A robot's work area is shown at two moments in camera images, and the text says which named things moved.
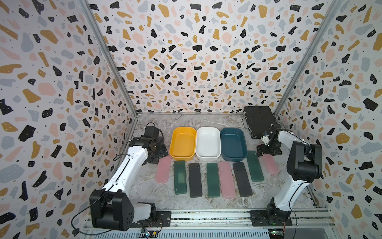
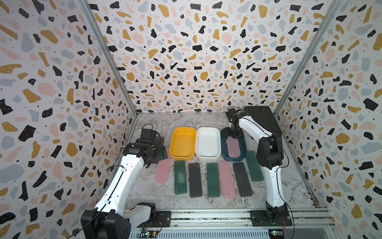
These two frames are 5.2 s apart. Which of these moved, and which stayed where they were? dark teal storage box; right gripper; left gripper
Moved: right gripper
Stayed: dark teal storage box; left gripper
